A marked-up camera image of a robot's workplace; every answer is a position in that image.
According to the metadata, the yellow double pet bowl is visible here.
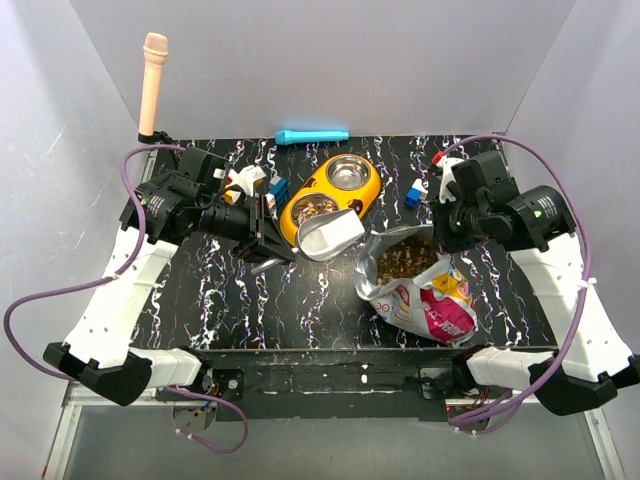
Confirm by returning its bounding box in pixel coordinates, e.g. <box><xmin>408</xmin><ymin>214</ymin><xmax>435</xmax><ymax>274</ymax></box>
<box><xmin>279</xmin><ymin>153</ymin><xmax>381</xmax><ymax>246</ymax></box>

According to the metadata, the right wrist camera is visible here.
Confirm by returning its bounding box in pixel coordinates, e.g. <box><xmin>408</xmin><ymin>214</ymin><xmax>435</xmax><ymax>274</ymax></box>
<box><xmin>435</xmin><ymin>150</ymin><xmax>519</xmax><ymax>205</ymax></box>

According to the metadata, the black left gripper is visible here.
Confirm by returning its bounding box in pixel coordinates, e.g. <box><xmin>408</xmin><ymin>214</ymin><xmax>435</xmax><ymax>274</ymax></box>
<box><xmin>199</xmin><ymin>192</ymin><xmax>297</xmax><ymax>265</ymax></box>

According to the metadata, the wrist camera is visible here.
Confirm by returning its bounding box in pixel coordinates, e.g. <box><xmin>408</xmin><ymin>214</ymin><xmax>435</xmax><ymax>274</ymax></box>
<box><xmin>174</xmin><ymin>147</ymin><xmax>266</xmax><ymax>196</ymax></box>
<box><xmin>435</xmin><ymin>150</ymin><xmax>519</xmax><ymax>205</ymax></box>

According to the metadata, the yellow toy brick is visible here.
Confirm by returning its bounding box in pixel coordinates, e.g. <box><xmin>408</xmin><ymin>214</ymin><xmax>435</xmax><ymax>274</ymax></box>
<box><xmin>223</xmin><ymin>184</ymin><xmax>246</xmax><ymax>205</ymax></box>

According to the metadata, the blue toy brick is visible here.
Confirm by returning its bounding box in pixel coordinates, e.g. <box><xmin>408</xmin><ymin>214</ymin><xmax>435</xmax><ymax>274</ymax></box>
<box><xmin>404</xmin><ymin>179</ymin><xmax>428</xmax><ymax>209</ymax></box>

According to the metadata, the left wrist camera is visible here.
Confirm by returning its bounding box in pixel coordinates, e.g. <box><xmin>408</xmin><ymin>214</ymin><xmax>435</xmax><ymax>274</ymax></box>
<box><xmin>174</xmin><ymin>147</ymin><xmax>266</xmax><ymax>196</ymax></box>

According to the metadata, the cyan flashlight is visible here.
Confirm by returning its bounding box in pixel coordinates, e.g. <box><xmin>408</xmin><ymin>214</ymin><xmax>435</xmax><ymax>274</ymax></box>
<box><xmin>275</xmin><ymin>130</ymin><xmax>350</xmax><ymax>146</ymax></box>

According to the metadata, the silver metal scoop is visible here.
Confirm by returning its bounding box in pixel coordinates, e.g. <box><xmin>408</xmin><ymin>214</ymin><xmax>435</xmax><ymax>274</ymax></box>
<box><xmin>244</xmin><ymin>208</ymin><xmax>365</xmax><ymax>274</ymax></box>

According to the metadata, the blue beige brick stack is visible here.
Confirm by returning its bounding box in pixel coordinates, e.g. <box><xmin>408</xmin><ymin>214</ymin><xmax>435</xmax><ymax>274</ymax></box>
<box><xmin>266</xmin><ymin>175</ymin><xmax>290</xmax><ymax>218</ymax></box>

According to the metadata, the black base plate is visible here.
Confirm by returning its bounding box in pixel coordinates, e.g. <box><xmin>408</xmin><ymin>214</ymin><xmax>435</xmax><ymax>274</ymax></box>
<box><xmin>197</xmin><ymin>348</ymin><xmax>478</xmax><ymax>422</ymax></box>

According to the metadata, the pink white pet food bag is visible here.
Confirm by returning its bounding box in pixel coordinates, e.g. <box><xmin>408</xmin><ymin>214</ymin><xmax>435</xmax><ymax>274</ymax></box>
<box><xmin>354</xmin><ymin>224</ymin><xmax>477</xmax><ymax>346</ymax></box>

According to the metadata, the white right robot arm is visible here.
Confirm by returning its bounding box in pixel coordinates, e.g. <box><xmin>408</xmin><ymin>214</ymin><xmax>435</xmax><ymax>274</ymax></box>
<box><xmin>431</xmin><ymin>180</ymin><xmax>639</xmax><ymax>416</ymax></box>

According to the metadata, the aluminium frame rail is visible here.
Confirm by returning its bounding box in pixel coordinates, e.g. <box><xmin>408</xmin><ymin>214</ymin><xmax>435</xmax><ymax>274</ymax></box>
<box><xmin>42</xmin><ymin>144</ymin><xmax>166</xmax><ymax>480</ymax></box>

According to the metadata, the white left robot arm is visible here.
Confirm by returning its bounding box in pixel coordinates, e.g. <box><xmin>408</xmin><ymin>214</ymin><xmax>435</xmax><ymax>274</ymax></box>
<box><xmin>43</xmin><ymin>184</ymin><xmax>295</xmax><ymax>406</ymax></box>

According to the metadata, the pink microphone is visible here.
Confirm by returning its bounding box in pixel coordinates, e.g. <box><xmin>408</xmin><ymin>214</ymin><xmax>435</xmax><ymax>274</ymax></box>
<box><xmin>138</xmin><ymin>32</ymin><xmax>169</xmax><ymax>144</ymax></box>

